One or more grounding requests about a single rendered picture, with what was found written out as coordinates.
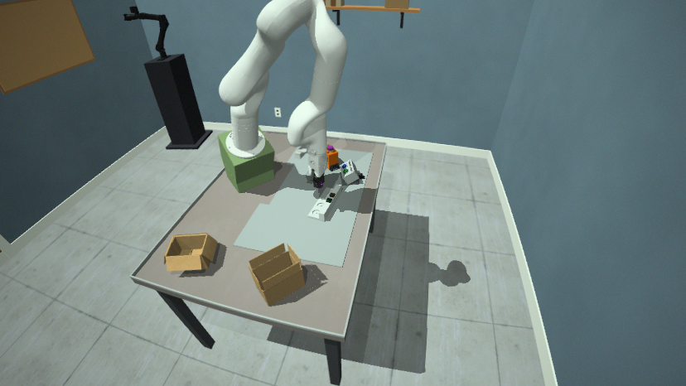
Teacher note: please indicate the white key housing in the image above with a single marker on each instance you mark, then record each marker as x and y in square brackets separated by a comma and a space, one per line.
[349, 174]

